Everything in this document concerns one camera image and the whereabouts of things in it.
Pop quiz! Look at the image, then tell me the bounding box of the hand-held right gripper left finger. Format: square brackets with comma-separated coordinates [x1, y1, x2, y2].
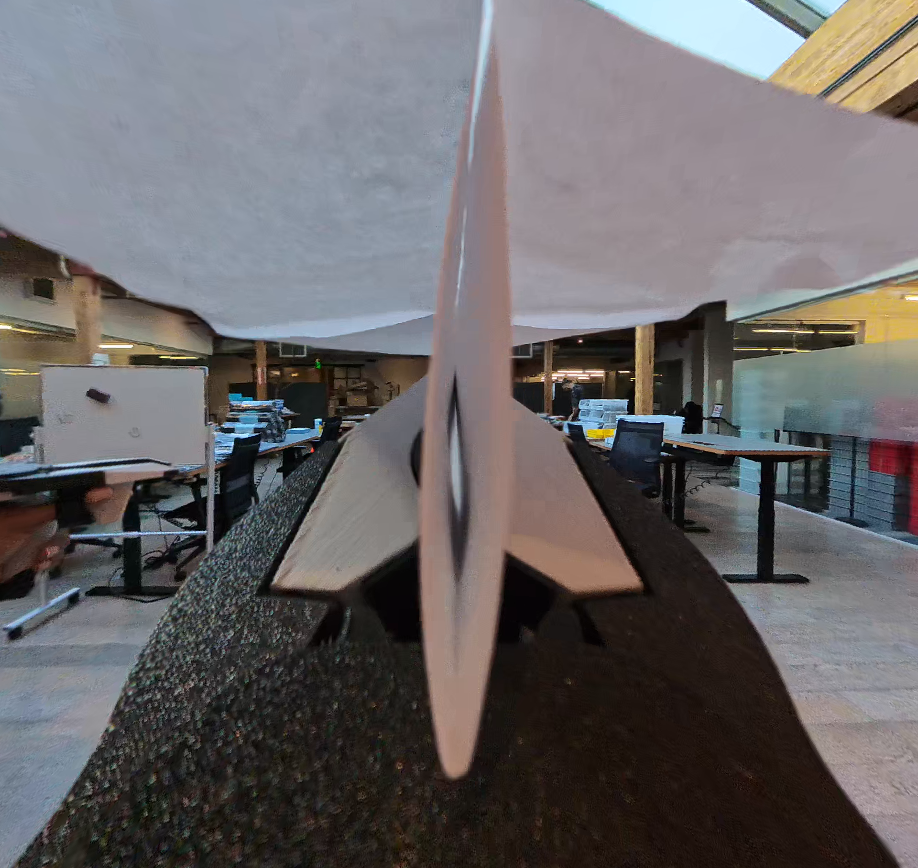
[271, 380, 431, 600]

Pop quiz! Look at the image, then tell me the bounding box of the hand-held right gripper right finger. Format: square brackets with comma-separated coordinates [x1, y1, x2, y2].
[505, 402, 644, 601]

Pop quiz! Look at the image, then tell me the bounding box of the white paper sheet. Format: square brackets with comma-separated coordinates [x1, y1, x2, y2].
[0, 0, 918, 781]

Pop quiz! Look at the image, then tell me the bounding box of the wooden top standing desk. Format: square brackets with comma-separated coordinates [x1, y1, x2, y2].
[663, 432, 831, 583]

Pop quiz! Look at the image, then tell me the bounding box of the black top work desk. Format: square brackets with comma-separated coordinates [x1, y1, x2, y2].
[0, 458, 180, 598]

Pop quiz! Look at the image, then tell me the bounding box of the black office chair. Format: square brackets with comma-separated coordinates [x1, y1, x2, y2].
[610, 419, 664, 499]
[161, 434, 262, 575]

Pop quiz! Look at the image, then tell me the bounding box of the stack of white bins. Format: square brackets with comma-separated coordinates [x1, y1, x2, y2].
[577, 398, 686, 440]

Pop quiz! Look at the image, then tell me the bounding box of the cluttered long table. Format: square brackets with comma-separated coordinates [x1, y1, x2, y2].
[211, 398, 324, 482]

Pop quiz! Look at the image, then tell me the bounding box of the whiteboard on wheeled stand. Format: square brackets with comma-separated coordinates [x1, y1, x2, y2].
[3, 364, 216, 641]

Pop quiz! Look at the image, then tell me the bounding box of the red cabinet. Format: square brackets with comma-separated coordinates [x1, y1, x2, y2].
[869, 439, 918, 535]

